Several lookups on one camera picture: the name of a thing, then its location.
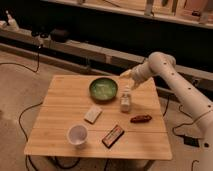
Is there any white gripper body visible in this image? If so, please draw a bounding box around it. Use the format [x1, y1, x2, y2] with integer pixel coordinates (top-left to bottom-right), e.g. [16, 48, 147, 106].
[131, 63, 151, 84]

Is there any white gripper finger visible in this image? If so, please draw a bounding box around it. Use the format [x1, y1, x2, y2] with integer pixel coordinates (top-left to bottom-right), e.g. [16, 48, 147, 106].
[131, 82, 140, 90]
[119, 69, 131, 79]

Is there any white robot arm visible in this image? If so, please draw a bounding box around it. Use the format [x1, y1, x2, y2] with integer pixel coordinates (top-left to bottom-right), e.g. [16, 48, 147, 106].
[120, 52, 213, 139]

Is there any green ceramic bowl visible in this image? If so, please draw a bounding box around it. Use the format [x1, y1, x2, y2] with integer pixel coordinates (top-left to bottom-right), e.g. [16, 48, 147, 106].
[89, 77, 118, 101]

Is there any small white bottle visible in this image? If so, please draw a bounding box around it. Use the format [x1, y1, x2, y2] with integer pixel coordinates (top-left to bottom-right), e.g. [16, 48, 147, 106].
[120, 86, 131, 112]

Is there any red-brown sausage snack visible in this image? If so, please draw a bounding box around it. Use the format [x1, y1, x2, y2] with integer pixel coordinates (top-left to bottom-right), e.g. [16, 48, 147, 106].
[130, 115, 152, 123]

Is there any dark chocolate bar box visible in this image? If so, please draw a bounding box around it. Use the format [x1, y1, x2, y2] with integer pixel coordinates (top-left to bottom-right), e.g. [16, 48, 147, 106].
[102, 125, 124, 148]

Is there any wooden table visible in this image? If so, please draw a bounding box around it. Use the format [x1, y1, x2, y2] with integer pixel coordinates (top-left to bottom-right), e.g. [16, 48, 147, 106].
[24, 75, 172, 160]

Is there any black power adapter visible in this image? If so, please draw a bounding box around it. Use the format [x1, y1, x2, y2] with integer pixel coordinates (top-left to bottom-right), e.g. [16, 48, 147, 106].
[183, 136, 199, 147]

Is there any black device on ledge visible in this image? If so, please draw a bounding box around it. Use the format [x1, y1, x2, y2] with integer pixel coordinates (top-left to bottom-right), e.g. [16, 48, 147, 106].
[50, 29, 69, 43]

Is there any black cable right floor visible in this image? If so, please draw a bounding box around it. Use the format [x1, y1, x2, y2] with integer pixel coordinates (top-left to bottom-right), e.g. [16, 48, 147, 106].
[162, 98, 201, 138]

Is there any black floor cable left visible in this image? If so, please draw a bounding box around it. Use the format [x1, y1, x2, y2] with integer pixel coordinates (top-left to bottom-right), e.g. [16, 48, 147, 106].
[0, 46, 81, 171]

